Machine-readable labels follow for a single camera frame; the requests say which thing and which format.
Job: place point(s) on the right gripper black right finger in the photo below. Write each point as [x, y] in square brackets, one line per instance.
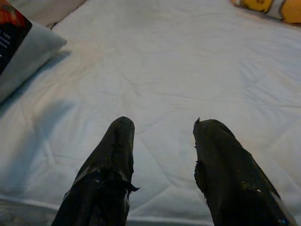
[230, 179]

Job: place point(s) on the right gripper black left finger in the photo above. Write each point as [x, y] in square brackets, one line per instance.
[105, 179]

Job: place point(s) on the packaged pillow with dark label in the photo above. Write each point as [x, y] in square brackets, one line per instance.
[35, 47]

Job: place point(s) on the yellow plush toy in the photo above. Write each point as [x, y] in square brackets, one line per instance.
[291, 11]

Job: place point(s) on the white quilted mattress cover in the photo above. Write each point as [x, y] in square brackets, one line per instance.
[164, 70]

